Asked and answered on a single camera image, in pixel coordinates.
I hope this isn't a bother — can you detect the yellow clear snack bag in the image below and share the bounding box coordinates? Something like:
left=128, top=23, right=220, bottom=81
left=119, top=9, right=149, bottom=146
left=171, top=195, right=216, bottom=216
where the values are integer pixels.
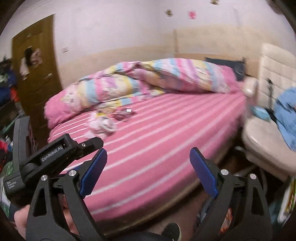
left=94, top=109, right=115, bottom=118

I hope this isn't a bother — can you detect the dark red foil wrapper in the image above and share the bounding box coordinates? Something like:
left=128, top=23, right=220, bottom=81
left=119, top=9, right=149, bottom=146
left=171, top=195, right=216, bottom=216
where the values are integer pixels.
left=112, top=108, right=137, bottom=121

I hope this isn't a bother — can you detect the person's left hand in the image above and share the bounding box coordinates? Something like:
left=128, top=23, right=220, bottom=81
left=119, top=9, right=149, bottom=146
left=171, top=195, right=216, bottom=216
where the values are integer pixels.
left=14, top=194, right=80, bottom=239

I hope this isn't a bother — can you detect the cluttered clothes shelf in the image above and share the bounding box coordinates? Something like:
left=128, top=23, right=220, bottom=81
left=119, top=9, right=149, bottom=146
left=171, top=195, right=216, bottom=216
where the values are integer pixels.
left=0, top=55, right=22, bottom=149

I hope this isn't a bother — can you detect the cream office chair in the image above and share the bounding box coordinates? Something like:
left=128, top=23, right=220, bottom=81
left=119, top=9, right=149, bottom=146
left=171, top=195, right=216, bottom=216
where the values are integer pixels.
left=242, top=43, right=295, bottom=181

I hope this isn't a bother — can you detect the black shoe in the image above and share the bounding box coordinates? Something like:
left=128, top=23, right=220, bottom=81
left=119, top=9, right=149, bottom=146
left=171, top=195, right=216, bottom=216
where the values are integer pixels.
left=161, top=222, right=182, bottom=241

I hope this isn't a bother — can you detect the blue clothing on chair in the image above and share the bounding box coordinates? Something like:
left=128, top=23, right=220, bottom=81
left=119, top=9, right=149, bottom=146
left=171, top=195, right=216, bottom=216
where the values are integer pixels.
left=251, top=87, right=296, bottom=152

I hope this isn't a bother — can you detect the pink striped bed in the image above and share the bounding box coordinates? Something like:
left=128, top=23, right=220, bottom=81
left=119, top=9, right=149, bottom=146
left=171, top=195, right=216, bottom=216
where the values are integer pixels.
left=47, top=89, right=247, bottom=223

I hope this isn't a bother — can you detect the brown wooden door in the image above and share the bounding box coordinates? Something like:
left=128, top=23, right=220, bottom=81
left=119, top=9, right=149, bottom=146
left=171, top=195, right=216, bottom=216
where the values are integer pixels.
left=12, top=15, right=62, bottom=149

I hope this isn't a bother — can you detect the dark blue pillow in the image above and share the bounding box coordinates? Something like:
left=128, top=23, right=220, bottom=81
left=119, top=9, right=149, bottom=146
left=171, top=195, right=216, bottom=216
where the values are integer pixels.
left=205, top=57, right=246, bottom=82

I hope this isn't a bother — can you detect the colourful striped quilt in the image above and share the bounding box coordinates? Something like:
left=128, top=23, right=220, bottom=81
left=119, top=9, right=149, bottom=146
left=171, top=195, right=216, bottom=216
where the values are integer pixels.
left=44, top=58, right=240, bottom=130

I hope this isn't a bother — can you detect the brown bear sticker left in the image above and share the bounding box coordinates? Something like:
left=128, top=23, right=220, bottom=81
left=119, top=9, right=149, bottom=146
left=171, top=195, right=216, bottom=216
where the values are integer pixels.
left=166, top=9, right=173, bottom=17

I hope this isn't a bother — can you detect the pink bear wall sticker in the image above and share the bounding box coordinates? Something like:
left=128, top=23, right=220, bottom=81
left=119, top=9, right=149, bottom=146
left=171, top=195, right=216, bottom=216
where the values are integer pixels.
left=188, top=11, right=197, bottom=20

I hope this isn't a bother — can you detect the brown bear wall sticker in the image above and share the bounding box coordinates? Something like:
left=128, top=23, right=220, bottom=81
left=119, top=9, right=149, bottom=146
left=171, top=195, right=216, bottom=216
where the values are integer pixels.
left=210, top=0, right=219, bottom=5

